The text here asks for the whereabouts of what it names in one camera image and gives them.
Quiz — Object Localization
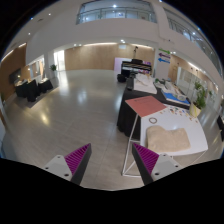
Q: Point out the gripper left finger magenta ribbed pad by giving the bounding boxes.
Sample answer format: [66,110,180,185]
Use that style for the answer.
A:
[43,143,92,185]

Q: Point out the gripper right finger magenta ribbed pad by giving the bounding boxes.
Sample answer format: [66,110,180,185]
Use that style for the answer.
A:
[132,143,182,185]

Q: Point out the beige fluffy towel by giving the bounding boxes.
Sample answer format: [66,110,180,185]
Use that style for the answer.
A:
[146,125,191,153]

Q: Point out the black-draped long table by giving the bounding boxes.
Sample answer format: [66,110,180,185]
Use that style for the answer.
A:
[117,78,190,140]

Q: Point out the pink square board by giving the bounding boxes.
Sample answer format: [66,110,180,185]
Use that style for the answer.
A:
[126,96,166,117]

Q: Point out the blue mat on table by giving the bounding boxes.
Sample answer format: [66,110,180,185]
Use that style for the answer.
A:
[163,92,190,106]

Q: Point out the potted green plant right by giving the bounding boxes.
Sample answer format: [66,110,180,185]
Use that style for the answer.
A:
[189,81,206,118]

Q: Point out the white model on table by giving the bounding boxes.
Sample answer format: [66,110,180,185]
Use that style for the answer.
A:
[134,73,157,94]

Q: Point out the black display counters left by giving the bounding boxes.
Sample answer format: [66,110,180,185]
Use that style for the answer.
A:
[15,79,53,102]

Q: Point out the potted plant far left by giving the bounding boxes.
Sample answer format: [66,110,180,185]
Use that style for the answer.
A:
[50,64,57,78]

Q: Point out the arrow direction signs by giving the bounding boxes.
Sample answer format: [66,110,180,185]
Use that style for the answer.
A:
[158,48,171,63]

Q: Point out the glass balcony railing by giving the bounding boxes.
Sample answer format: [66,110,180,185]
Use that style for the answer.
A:
[76,0,157,24]

